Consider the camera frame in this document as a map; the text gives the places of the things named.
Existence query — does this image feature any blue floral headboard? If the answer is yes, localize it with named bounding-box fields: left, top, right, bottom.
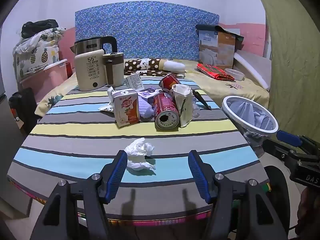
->
left=74, top=1, right=220, bottom=62

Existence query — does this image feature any green cloth curtain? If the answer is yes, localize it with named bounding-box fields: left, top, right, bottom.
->
left=252, top=0, right=320, bottom=140

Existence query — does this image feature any grey plastic bin liner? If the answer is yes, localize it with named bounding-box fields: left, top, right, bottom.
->
left=226, top=98, right=275, bottom=155

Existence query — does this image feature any cardboard quilt box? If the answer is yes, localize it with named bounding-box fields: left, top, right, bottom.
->
left=197, top=29, right=237, bottom=70

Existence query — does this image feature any white plastic bag scrap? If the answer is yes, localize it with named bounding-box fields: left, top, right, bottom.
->
left=192, top=97, right=200, bottom=118

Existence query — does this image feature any white round trash bin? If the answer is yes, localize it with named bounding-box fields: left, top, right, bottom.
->
left=222, top=96, right=279, bottom=157

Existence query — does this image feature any small purple box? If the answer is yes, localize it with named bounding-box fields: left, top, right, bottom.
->
left=137, top=86, right=163, bottom=100

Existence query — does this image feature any cream water heater tower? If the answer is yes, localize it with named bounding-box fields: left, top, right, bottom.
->
left=74, top=49, right=106, bottom=92

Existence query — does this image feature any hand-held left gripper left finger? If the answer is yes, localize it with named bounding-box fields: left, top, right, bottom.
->
left=30, top=150, right=129, bottom=240

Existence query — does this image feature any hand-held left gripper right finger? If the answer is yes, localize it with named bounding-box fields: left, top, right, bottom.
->
left=187, top=150, right=288, bottom=240

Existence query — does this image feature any red plaid cloth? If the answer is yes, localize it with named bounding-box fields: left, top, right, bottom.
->
left=196, top=63, right=236, bottom=82

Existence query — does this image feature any beige white-edged board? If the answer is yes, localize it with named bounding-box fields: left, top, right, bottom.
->
left=234, top=49, right=272, bottom=90

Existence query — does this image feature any white tissue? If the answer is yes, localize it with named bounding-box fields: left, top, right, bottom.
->
left=124, top=137, right=156, bottom=171

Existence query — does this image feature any cream jug brown lid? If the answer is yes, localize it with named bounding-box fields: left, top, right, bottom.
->
left=102, top=52, right=125, bottom=86

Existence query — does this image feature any white paper cup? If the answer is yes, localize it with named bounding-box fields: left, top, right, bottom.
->
left=172, top=84, right=194, bottom=128

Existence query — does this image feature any lavender foam net sleeve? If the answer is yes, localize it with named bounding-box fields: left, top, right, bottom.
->
left=138, top=96, right=156, bottom=120

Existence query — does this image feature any steel kettle black handle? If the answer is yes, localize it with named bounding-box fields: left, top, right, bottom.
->
left=69, top=35, right=118, bottom=58

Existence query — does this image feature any pineapple print bedding bundle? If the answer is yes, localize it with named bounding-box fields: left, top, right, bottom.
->
left=13, top=27, right=66, bottom=83

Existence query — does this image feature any black flat bag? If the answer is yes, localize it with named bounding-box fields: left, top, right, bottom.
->
left=195, top=24, right=244, bottom=51

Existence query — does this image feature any white orange juice carton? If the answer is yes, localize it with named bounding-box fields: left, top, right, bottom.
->
left=111, top=89, right=140, bottom=128

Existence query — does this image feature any yellow bed sheet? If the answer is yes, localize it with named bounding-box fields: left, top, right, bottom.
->
left=35, top=59, right=270, bottom=117

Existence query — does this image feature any multicoloured under cloth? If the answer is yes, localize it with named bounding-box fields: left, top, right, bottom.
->
left=7, top=175, right=272, bottom=228

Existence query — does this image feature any pink storage box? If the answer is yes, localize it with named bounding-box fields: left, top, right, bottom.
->
left=19, top=59, right=68, bottom=103

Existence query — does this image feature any black backpack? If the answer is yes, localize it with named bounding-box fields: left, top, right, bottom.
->
left=8, top=87, right=38, bottom=135

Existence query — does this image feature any red drink can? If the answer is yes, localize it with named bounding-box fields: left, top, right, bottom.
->
left=153, top=92, right=180, bottom=131
left=159, top=74, right=182, bottom=94

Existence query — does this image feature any small white printed carton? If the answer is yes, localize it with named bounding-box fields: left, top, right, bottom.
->
left=124, top=73, right=143, bottom=92

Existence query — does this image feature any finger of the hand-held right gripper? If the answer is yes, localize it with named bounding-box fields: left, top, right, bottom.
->
left=276, top=130, right=320, bottom=155
left=262, top=139, right=320, bottom=166

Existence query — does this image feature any white plastic bowl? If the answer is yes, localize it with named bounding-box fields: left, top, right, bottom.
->
left=224, top=68, right=245, bottom=81

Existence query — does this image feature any brown polka dot blanket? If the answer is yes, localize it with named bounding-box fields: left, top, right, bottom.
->
left=124, top=57, right=186, bottom=78

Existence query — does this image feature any clear plastic wrapper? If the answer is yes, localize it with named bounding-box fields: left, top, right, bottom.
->
left=98, top=102, right=115, bottom=113

